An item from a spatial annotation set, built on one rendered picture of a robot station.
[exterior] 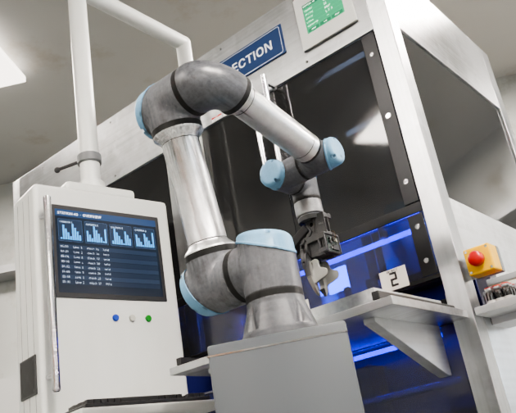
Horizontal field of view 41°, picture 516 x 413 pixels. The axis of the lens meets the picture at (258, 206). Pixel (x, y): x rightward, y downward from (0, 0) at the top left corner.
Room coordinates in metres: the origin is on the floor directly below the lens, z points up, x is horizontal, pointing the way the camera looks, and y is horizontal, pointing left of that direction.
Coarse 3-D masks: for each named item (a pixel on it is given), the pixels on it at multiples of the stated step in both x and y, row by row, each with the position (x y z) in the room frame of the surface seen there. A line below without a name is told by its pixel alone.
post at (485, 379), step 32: (384, 0) 1.78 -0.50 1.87; (384, 32) 1.80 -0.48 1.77; (384, 64) 1.81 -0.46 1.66; (416, 96) 1.81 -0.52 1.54; (416, 128) 1.79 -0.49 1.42; (416, 160) 1.80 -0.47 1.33; (448, 224) 1.78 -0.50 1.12; (448, 256) 1.79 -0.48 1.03; (448, 288) 1.81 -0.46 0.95; (480, 320) 1.81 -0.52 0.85; (480, 352) 1.79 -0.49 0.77; (480, 384) 1.80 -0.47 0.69
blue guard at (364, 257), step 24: (408, 216) 1.84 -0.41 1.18; (360, 240) 1.94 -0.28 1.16; (384, 240) 1.90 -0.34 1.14; (408, 240) 1.85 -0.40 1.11; (336, 264) 2.00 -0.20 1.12; (360, 264) 1.95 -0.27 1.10; (384, 264) 1.91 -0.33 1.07; (408, 264) 1.87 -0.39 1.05; (312, 288) 2.06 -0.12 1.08; (336, 288) 2.01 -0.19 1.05; (360, 288) 1.96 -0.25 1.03; (192, 312) 2.36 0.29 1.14; (240, 312) 2.23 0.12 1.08; (192, 336) 2.37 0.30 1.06; (216, 336) 2.30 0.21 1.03; (240, 336) 2.24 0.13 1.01
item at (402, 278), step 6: (390, 270) 1.90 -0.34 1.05; (396, 270) 1.89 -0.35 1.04; (402, 270) 1.88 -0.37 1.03; (384, 276) 1.91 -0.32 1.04; (390, 276) 1.90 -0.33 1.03; (402, 276) 1.88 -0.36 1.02; (384, 282) 1.91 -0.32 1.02; (390, 282) 1.90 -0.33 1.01; (396, 282) 1.89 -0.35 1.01; (402, 282) 1.88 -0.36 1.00; (408, 282) 1.87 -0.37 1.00; (384, 288) 1.92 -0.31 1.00; (390, 288) 1.91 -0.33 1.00; (396, 288) 1.89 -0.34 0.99
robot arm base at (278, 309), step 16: (272, 288) 1.27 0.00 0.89; (288, 288) 1.28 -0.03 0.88; (256, 304) 1.28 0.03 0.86; (272, 304) 1.27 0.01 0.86; (288, 304) 1.27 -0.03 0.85; (304, 304) 1.30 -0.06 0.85; (256, 320) 1.27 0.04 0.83; (272, 320) 1.26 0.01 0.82; (288, 320) 1.26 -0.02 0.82; (304, 320) 1.29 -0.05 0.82; (256, 336) 1.27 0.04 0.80
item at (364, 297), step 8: (376, 288) 1.53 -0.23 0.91; (352, 296) 1.55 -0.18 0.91; (360, 296) 1.54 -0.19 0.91; (368, 296) 1.53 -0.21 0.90; (408, 296) 1.65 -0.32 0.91; (416, 296) 1.68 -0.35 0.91; (328, 304) 1.59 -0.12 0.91; (336, 304) 1.58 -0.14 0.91; (344, 304) 1.57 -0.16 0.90; (352, 304) 1.55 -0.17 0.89; (360, 304) 1.54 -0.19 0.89; (312, 312) 1.62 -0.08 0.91; (320, 312) 1.61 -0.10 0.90; (328, 312) 1.59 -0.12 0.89; (336, 312) 1.58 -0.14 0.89
